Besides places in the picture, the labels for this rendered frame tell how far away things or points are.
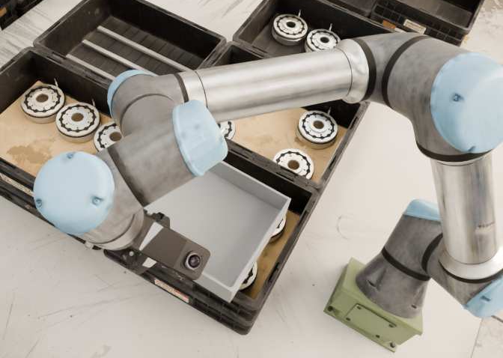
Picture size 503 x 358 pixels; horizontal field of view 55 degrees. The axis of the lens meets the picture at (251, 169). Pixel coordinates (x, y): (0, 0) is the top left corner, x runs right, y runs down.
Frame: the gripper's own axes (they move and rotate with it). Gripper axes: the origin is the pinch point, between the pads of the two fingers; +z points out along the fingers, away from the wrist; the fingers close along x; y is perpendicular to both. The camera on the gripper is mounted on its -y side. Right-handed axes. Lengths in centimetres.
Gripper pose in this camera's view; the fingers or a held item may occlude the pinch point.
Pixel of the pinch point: (161, 252)
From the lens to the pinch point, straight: 81.4
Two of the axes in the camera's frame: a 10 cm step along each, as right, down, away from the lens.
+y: -8.9, -4.2, 1.6
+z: 0.2, 3.1, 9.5
